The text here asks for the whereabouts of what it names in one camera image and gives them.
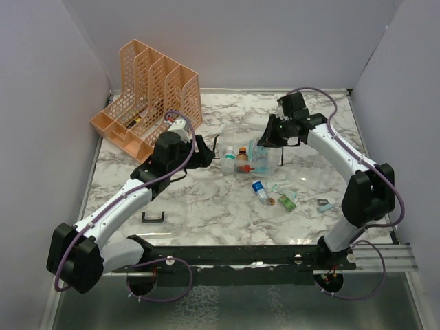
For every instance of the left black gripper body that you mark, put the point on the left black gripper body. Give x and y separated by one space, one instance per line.
185 151

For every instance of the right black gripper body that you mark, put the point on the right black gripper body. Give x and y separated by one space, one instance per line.
284 132

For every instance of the clear teal blister packs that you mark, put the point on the clear teal blister packs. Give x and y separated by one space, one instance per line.
258 157

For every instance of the white bottle green cap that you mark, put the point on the white bottle green cap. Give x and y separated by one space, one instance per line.
228 162

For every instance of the brown bottle orange cap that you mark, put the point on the brown bottle orange cap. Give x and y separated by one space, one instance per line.
242 156

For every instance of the clear plastic medicine box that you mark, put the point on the clear plastic medicine box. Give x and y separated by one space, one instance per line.
232 136

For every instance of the blue labelled small bottle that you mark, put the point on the blue labelled small bottle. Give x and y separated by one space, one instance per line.
260 192

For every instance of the clear teal sachet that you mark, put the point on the clear teal sachet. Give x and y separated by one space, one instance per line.
281 187

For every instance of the green small medicine box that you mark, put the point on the green small medicine box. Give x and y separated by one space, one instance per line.
287 203

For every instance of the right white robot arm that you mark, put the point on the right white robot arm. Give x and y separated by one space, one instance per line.
370 193

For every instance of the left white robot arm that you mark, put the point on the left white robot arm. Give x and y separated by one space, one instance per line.
80 254

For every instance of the peach plastic file organizer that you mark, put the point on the peach plastic file organizer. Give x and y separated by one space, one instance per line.
152 84

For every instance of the light blue clip item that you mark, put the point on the light blue clip item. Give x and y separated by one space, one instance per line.
325 204

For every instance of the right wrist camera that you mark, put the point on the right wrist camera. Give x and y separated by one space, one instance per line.
280 114

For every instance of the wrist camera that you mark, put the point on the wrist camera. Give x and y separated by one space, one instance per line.
180 127
280 114

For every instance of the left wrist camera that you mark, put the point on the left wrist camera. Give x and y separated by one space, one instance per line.
180 127

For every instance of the black box lid handle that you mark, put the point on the black box lid handle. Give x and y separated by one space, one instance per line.
153 218

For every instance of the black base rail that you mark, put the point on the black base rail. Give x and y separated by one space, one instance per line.
228 265

